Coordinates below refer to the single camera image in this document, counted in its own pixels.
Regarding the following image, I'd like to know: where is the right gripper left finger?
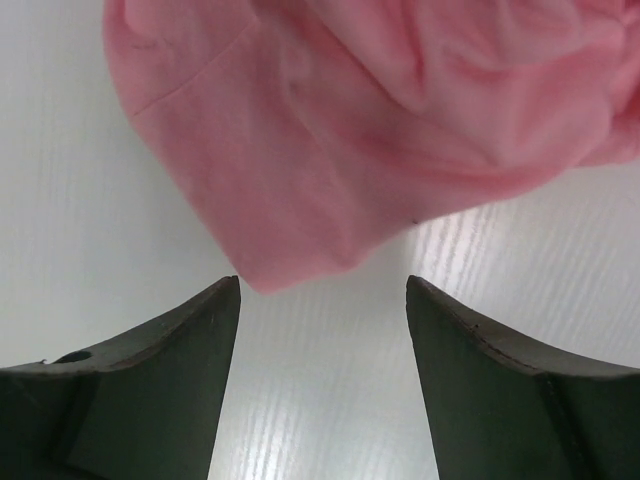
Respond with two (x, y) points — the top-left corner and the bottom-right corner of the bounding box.
(1, 277), (241, 479)

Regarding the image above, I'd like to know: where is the pink t shirt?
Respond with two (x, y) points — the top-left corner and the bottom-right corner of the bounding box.
(103, 1), (639, 292)

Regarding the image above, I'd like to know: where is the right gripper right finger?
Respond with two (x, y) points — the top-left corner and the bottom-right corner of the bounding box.
(406, 276), (639, 480)

